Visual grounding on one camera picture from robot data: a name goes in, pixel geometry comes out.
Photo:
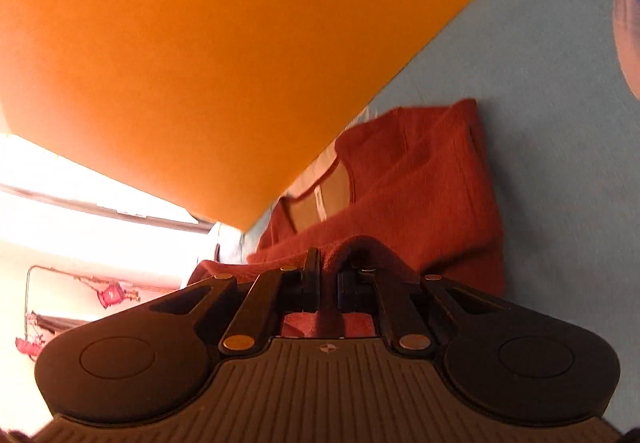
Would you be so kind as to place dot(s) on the window frame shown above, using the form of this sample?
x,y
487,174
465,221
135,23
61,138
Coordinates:
x,y
199,227

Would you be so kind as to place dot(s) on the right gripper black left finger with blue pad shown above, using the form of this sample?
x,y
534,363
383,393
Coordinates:
x,y
291,288

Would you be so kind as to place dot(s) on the orange headboard panel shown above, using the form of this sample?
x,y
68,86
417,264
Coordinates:
x,y
214,105

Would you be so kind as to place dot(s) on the blue floral bed sheet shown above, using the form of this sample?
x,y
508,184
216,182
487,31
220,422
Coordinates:
x,y
543,361

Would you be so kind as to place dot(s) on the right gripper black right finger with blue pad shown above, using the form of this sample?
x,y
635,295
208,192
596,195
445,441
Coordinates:
x,y
386,298

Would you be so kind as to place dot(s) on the red knit sweater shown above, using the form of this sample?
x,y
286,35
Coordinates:
x,y
421,200

